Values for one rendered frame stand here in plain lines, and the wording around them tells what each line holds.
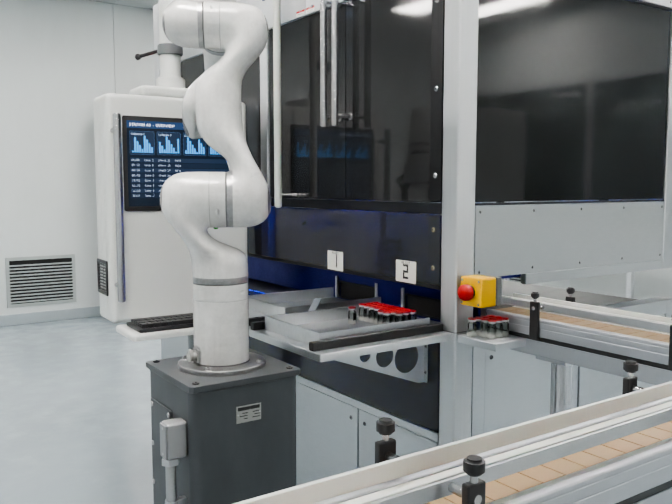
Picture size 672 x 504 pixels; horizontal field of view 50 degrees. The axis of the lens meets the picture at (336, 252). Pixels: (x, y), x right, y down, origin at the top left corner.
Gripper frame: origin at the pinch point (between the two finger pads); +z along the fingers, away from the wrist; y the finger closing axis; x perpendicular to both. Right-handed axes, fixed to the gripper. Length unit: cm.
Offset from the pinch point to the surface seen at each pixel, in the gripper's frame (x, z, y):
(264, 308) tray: -5.3, 30.9, -3.8
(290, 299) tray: 4.1, 33.3, -23.6
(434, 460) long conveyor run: 3, 36, 131
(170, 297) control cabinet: -33, 22, -45
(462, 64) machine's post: 58, -16, 36
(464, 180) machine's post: 51, 11, 34
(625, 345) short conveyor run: 63, 54, 65
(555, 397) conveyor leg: 54, 68, 43
